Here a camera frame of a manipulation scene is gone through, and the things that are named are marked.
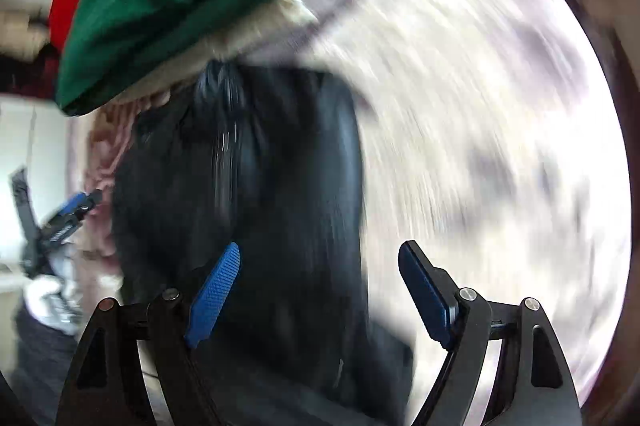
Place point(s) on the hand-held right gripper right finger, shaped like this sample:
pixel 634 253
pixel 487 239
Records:
pixel 425 291

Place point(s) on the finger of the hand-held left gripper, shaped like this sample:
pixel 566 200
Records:
pixel 75 204
pixel 22 201

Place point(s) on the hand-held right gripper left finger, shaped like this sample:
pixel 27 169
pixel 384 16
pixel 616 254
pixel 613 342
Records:
pixel 215 291

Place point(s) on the black garment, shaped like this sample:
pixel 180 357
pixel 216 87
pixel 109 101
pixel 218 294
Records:
pixel 250 216

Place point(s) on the pink knitted garment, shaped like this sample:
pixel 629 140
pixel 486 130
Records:
pixel 102 166

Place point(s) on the white patterned bed sheet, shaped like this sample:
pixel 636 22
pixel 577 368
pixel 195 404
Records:
pixel 475 146

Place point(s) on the beige garment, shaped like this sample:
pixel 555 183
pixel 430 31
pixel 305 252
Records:
pixel 270 36

